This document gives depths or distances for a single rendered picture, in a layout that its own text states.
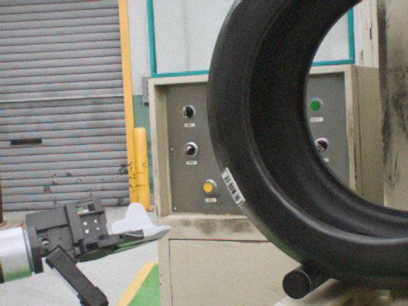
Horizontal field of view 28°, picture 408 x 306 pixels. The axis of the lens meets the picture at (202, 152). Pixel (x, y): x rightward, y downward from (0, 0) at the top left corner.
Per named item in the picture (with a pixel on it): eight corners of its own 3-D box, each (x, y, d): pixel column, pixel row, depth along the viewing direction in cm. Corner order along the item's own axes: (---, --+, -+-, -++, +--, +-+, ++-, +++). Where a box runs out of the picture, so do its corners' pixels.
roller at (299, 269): (341, 256, 161) (343, 233, 161) (364, 260, 159) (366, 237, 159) (280, 296, 130) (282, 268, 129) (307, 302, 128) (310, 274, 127)
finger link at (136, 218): (165, 194, 125) (106, 206, 123) (175, 231, 124) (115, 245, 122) (162, 199, 128) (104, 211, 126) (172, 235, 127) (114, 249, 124)
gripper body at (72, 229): (104, 194, 123) (22, 212, 120) (118, 250, 121) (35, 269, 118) (100, 206, 130) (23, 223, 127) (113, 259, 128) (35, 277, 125)
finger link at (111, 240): (143, 226, 122) (84, 240, 119) (146, 236, 121) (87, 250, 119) (139, 233, 126) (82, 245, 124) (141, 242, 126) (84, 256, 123)
